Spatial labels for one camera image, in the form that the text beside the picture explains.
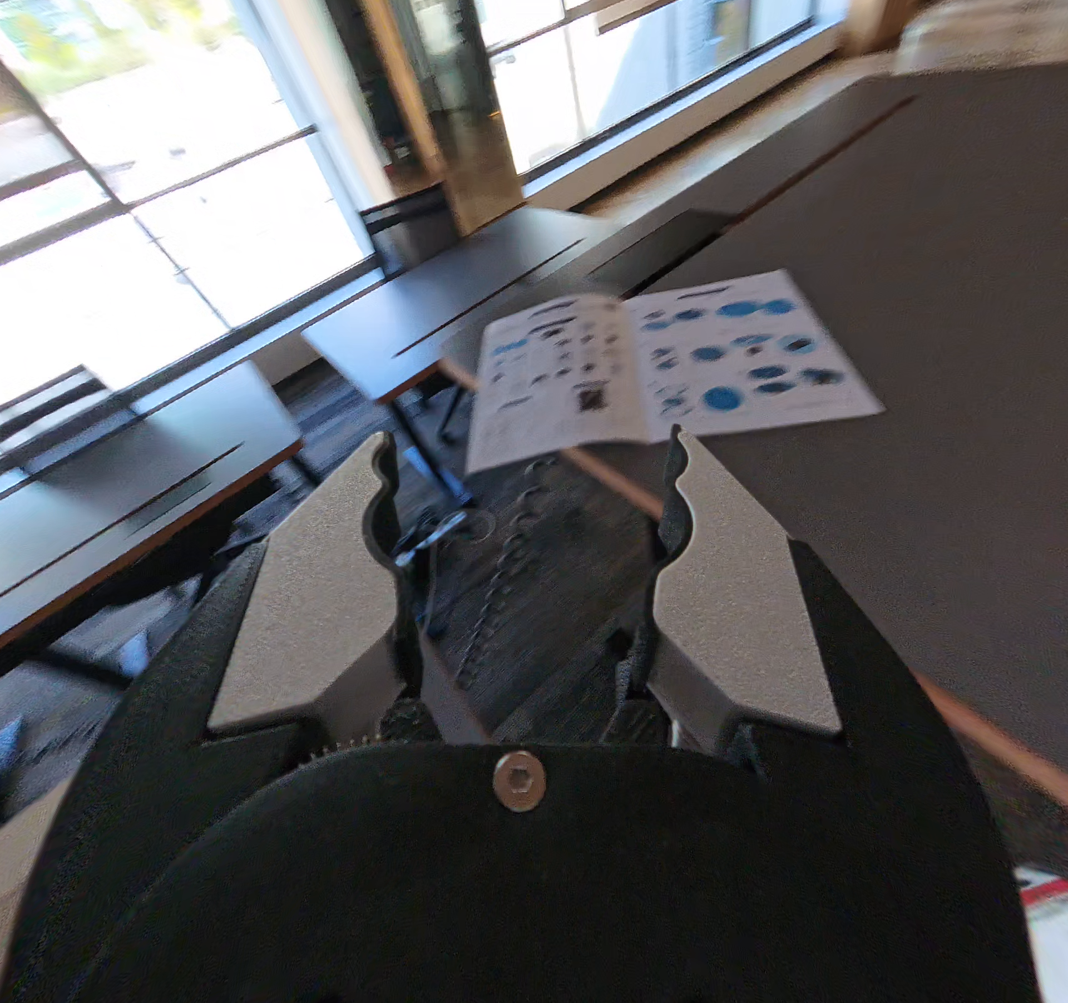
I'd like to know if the dark table with wooden edge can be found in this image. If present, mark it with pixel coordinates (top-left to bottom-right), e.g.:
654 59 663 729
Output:
302 206 620 404
0 361 304 648

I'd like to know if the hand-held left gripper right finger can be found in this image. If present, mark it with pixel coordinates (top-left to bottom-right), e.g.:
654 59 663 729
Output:
617 425 843 758

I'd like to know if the large window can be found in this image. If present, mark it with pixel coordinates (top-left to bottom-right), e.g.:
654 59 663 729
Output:
0 0 381 407
467 0 843 177

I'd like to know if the red and white box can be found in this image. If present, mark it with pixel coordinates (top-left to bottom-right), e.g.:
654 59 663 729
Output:
1012 862 1068 1003

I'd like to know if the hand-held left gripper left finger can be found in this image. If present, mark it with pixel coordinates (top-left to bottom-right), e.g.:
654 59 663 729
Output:
207 431 491 745

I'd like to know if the printed instruction sheet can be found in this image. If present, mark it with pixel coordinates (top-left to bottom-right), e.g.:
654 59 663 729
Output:
464 267 886 476

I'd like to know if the black chair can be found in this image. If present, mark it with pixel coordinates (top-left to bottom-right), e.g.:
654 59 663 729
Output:
361 188 467 278
0 364 138 474

